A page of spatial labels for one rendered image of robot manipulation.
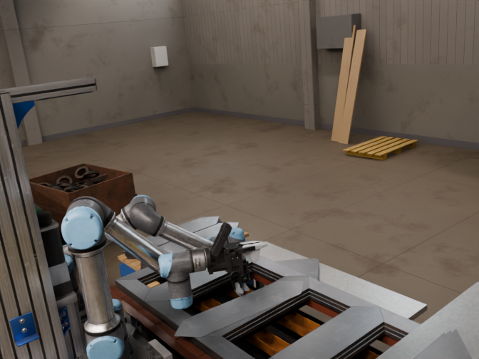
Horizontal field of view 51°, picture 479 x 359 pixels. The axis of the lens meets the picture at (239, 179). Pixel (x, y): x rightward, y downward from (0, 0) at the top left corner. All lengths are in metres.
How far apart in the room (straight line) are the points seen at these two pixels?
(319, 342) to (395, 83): 7.31
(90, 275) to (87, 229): 0.16
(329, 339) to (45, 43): 11.03
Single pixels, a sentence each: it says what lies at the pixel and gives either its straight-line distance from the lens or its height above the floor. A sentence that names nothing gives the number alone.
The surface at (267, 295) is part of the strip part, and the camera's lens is 2.59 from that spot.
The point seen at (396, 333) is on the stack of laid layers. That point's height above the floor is 0.84.
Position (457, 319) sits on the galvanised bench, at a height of 1.05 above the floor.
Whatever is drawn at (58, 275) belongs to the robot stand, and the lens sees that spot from 2.03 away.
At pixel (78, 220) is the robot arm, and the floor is 1.66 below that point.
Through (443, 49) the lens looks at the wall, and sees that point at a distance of 8.68.
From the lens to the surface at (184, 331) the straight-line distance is 2.40.
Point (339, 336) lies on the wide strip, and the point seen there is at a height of 0.87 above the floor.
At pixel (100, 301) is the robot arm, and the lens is 1.69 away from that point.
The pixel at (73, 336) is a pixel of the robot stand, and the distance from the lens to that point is 2.12.
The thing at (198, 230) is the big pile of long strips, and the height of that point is 0.85.
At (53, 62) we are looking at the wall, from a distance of 12.59.
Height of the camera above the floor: 2.16
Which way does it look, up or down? 17 degrees down
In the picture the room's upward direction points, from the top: 5 degrees counter-clockwise
